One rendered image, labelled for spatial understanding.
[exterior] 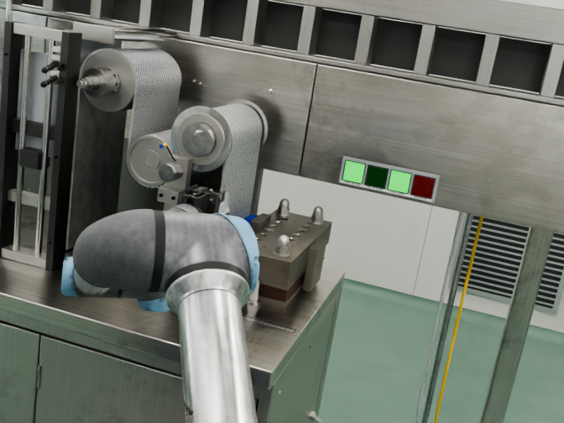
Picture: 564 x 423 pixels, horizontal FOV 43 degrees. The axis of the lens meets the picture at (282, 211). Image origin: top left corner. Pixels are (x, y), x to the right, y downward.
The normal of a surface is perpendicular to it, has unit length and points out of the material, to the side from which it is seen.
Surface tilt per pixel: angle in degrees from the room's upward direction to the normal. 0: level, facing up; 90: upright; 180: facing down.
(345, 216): 90
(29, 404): 90
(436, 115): 90
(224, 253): 34
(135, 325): 0
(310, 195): 90
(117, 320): 0
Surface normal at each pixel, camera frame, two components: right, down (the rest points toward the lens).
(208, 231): 0.26, -0.67
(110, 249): -0.39, -0.04
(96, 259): -0.60, 0.18
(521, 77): -0.29, 0.21
